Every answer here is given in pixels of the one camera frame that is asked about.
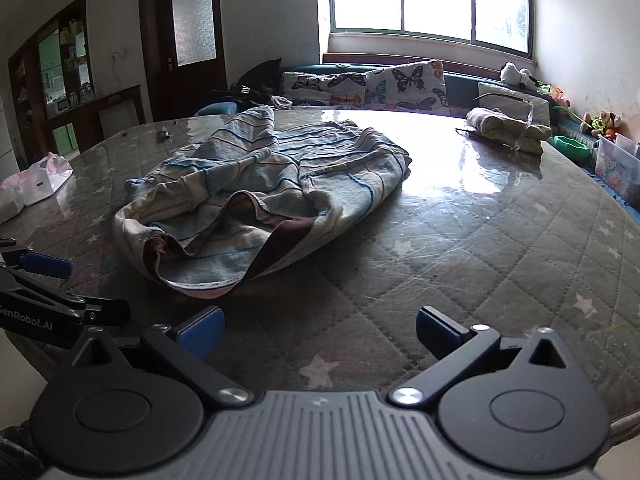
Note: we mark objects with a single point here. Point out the green pink plush toys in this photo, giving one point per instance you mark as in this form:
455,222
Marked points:
556,96

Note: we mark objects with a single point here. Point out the white plush toy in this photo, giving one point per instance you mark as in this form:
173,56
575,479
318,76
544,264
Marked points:
517,74

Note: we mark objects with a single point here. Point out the clear plastic storage box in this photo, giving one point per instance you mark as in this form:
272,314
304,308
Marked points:
620,165

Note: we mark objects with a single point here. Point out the person's dark knit garment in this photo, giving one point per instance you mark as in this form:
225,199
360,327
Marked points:
17,455

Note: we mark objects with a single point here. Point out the dark wooden glass door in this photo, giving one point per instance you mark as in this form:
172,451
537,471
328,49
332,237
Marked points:
160,35

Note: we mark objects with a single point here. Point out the grey pillow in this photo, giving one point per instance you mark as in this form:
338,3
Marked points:
510,102

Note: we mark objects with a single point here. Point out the butterfly print pillow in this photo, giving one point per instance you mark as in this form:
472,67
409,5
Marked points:
405,85
325,89

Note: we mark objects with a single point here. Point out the teal sofa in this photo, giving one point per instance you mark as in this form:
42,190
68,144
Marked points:
460,90

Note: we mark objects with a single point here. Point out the white pink plastic bag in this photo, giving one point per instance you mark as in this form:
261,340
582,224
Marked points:
47,177

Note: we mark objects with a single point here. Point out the white fridge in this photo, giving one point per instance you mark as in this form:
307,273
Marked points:
7,135

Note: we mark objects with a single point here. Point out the green bowl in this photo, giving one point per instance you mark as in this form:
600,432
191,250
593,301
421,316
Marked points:
572,147

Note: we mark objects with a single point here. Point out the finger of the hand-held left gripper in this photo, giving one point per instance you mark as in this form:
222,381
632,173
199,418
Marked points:
75,305
45,263

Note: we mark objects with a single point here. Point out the crumpled light cloth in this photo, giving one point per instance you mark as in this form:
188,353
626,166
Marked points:
282,102

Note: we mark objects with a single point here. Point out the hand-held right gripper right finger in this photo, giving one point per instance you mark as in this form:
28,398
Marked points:
440,332

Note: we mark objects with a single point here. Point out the blue striped shirt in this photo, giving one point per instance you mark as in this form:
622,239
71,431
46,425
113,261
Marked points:
260,175

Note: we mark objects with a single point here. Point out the white tissue pack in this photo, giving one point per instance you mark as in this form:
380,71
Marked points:
10,200

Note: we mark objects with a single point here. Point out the folded cloth in plastic bag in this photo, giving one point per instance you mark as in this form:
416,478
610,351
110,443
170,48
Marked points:
500,127

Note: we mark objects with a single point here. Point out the black bag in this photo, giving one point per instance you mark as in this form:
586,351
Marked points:
260,80

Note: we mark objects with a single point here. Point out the wooden display cabinet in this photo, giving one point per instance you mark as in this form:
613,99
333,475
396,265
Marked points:
50,75

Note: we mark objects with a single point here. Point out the brown plush toys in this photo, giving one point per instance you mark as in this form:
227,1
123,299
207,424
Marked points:
602,122

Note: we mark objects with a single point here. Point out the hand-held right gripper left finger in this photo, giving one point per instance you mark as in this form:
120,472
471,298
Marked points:
200,332

